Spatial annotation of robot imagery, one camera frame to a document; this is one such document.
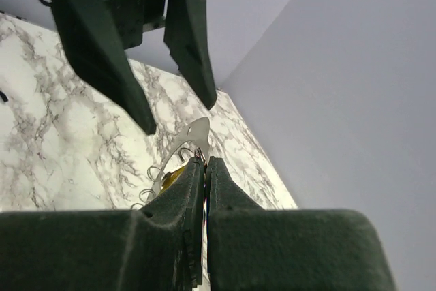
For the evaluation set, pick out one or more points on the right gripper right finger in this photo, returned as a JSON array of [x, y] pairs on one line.
[[251, 248]]

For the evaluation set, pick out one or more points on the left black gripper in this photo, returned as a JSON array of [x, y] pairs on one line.
[[94, 32]]

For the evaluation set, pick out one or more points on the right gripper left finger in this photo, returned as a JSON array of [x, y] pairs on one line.
[[157, 247]]

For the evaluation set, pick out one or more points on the key with yellow tag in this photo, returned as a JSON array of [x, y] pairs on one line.
[[170, 178]]

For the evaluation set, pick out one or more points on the metal keyring with keys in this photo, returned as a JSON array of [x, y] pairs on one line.
[[191, 141]]

